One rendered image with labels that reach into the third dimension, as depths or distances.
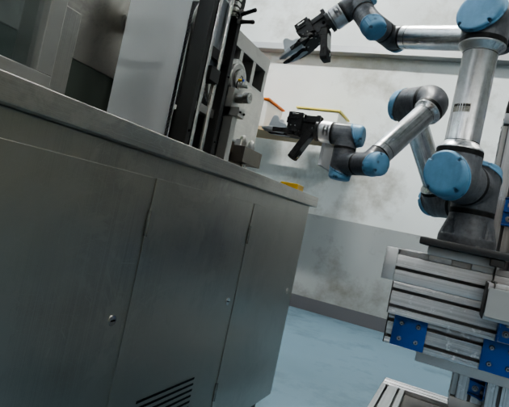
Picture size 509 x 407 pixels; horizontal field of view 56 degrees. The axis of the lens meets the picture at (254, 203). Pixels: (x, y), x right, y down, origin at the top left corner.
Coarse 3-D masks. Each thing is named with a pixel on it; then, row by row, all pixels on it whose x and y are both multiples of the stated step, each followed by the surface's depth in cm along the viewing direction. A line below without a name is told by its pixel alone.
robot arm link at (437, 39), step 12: (396, 36) 156; (408, 36) 152; (420, 36) 149; (432, 36) 146; (444, 36) 143; (456, 36) 140; (396, 48) 160; (408, 48) 156; (420, 48) 152; (432, 48) 148; (444, 48) 145; (456, 48) 142
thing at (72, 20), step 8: (72, 16) 112; (80, 16) 114; (64, 24) 111; (72, 24) 113; (64, 32) 111; (72, 32) 113; (64, 40) 111; (72, 40) 113; (64, 48) 112; (72, 48) 114; (56, 56) 110; (64, 56) 112; (72, 56) 114; (56, 64) 111; (64, 64) 113; (56, 72) 111; (64, 72) 113; (56, 80) 111; (64, 80) 113; (48, 88) 110; (56, 88) 112; (64, 88) 114
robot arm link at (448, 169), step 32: (480, 0) 119; (480, 32) 119; (480, 64) 119; (480, 96) 119; (448, 128) 123; (480, 128) 120; (448, 160) 118; (480, 160) 119; (448, 192) 118; (480, 192) 122
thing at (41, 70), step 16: (48, 0) 74; (64, 0) 76; (48, 16) 74; (64, 16) 76; (48, 32) 74; (48, 48) 75; (0, 64) 68; (16, 64) 70; (32, 64) 74; (48, 64) 75; (32, 80) 73; (48, 80) 76
